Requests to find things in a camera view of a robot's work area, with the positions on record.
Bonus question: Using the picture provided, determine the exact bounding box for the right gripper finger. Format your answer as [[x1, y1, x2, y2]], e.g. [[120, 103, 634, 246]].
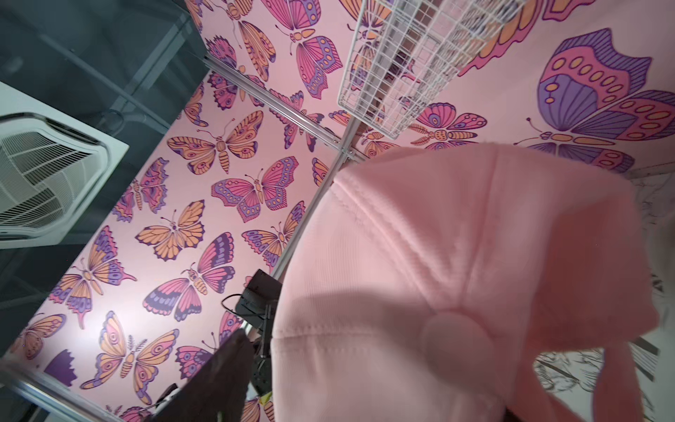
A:
[[152, 329, 254, 422]]

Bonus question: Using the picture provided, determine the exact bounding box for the pink cap with logo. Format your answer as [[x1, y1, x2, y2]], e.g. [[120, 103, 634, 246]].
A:
[[272, 143, 658, 421]]

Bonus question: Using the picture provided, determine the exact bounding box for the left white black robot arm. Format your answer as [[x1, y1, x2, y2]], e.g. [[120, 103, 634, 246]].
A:
[[221, 269, 282, 397]]

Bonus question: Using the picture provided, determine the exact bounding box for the white ceiling air vent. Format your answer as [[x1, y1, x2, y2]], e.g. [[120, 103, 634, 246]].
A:
[[1, 84, 128, 250]]

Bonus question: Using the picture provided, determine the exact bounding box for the aluminium frame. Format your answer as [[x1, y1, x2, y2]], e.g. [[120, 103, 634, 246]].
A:
[[1, 56, 352, 421]]

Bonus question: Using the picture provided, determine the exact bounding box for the white wire basket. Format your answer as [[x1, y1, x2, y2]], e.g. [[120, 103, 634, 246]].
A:
[[337, 1, 526, 139]]

